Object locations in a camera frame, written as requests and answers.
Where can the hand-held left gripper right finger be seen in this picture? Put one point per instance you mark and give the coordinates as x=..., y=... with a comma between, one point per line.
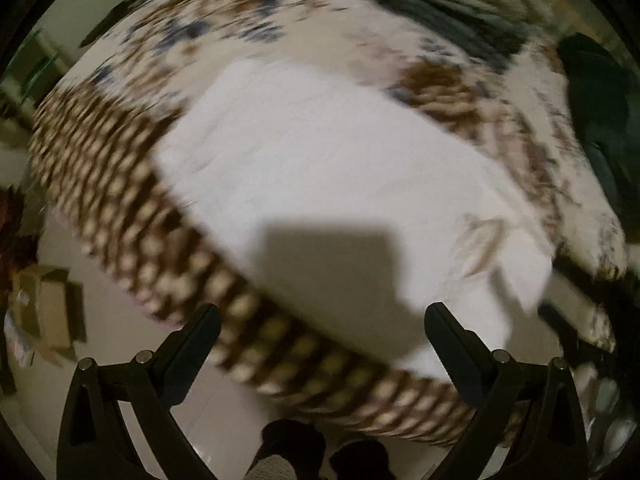
x=452, y=342

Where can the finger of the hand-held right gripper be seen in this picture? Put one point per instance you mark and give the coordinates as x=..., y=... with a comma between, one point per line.
x=559, y=321

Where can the cardboard box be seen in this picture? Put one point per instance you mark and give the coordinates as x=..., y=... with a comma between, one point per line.
x=42, y=305

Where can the brown patterned bed blanket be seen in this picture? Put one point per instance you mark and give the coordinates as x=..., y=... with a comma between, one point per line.
x=100, y=160

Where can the black slipper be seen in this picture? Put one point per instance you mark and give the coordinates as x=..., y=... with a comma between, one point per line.
x=360, y=460
x=292, y=442

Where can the dark green cloth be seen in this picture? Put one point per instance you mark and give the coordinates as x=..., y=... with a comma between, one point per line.
x=597, y=95

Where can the white pants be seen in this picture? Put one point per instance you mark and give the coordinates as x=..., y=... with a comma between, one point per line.
x=325, y=170

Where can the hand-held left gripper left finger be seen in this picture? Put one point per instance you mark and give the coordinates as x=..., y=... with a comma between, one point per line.
x=192, y=342

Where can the pile of dark clothes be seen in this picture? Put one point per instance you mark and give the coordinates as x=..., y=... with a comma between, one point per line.
x=450, y=5

